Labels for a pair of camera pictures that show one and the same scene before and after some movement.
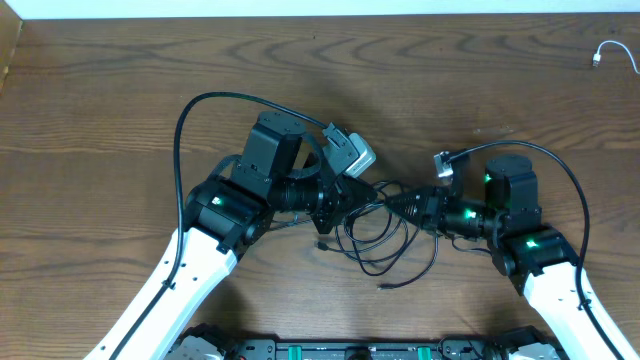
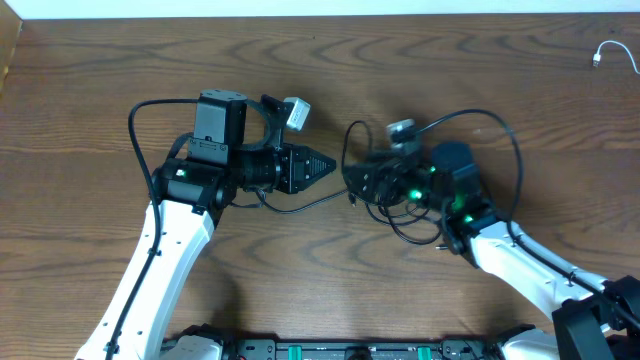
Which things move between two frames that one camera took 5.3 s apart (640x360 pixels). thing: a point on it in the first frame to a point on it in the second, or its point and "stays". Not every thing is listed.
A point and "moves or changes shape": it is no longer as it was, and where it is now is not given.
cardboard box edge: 10,31 stays
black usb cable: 368,235 moves or changes shape
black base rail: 360,348 stays
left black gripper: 331,201 to 288,168
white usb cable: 597,57 stays
